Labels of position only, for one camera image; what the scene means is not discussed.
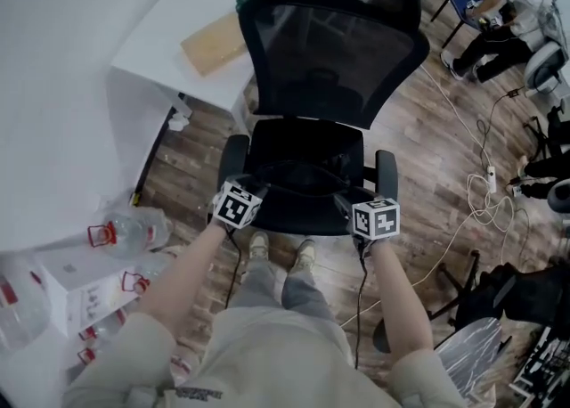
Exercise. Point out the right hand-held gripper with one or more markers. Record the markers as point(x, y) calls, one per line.
point(376, 219)

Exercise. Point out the grey oval bag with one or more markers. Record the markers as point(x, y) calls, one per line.
point(545, 63)

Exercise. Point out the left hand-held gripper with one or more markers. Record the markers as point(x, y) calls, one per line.
point(236, 206)

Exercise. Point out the black swivel chair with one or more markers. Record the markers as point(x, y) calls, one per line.
point(512, 295)

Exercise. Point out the black marble round table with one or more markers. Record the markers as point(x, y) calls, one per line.
point(472, 353)

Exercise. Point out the white desk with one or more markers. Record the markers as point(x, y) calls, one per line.
point(187, 5)

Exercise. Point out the person's left beige shoe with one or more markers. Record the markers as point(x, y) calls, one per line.
point(259, 246)

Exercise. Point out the white power strip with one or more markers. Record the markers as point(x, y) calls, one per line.
point(492, 179)

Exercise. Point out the person's right beige shoe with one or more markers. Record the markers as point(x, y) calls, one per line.
point(303, 255)

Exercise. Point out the person's beige shirt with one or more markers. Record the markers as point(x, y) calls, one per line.
point(276, 361)

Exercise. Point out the crumpled white paper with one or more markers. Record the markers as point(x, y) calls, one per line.
point(179, 121)

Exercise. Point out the person's grey trousers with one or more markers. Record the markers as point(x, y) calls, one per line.
point(289, 295)

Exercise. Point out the person's right forearm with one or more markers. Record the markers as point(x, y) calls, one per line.
point(401, 299)

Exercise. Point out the person's left forearm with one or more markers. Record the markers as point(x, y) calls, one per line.
point(191, 272)

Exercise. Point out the black mesh office chair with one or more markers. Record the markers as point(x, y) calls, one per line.
point(329, 54)

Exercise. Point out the white cardboard box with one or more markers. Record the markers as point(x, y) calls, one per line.
point(89, 277)

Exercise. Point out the tan flat cardboard box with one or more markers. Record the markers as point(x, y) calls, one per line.
point(214, 43)

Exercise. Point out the person's beige shoe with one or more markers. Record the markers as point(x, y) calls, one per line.
point(259, 246)
point(303, 255)

